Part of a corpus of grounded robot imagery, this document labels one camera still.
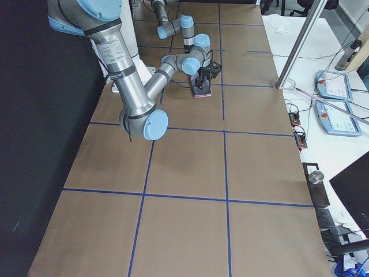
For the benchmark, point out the pink towel with white edge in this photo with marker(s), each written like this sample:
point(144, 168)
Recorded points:
point(206, 92)

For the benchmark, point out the thin metal rod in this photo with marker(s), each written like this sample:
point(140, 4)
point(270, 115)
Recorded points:
point(331, 105)

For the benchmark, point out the black monitor corner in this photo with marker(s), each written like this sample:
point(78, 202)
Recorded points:
point(351, 187)

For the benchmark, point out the upper orange black connector box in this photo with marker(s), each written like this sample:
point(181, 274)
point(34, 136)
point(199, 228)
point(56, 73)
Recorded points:
point(294, 118)

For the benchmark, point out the crumpled white tissue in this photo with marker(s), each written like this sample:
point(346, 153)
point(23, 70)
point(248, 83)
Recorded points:
point(282, 29)

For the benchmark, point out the black flat box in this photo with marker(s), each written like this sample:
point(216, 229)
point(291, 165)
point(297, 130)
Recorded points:
point(317, 192)

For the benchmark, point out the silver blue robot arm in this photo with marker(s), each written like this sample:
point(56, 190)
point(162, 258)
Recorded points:
point(102, 21)
point(197, 57)

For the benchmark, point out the lower orange black connector box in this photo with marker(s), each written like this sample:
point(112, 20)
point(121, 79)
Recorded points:
point(300, 138)

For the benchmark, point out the blue teach pendant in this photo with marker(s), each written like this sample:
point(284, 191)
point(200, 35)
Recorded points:
point(332, 85)
point(335, 122)

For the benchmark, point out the upper blue teach pendant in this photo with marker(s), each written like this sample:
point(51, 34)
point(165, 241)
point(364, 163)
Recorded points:
point(332, 85)

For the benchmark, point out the small metal cup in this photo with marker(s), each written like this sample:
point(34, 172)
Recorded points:
point(315, 177)

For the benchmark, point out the lower blue teach pendant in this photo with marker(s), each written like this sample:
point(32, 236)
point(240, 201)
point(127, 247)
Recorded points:
point(335, 122)

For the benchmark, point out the aluminium frame post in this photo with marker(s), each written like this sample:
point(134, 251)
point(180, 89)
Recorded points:
point(314, 14)

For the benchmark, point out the orange black connector box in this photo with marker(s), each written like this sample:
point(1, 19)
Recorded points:
point(300, 138)
point(294, 118)

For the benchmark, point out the white camera mast with base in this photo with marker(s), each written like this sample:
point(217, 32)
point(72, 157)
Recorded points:
point(135, 37)

